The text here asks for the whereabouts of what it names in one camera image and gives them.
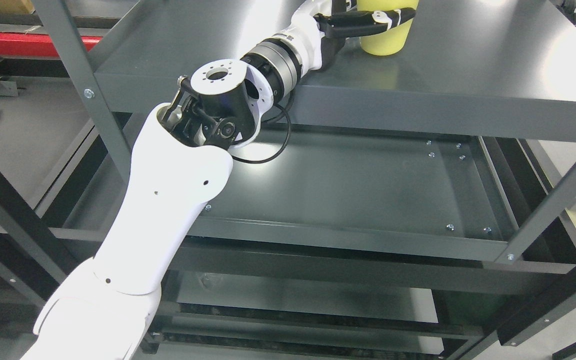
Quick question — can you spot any grey metal shelf unit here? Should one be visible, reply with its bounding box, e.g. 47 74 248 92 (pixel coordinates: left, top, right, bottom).
35 0 576 360

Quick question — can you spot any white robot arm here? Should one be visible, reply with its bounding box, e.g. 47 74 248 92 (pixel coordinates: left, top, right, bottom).
22 102 234 360

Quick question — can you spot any yellow plastic cup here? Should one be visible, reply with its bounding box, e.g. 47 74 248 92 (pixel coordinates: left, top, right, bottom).
357 0 419 56

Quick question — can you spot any black metal shelf rack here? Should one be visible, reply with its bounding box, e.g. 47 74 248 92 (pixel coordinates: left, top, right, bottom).
0 32 106 354

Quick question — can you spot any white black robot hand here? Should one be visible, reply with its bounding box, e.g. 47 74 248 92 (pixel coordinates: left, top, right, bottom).
279 0 417 75

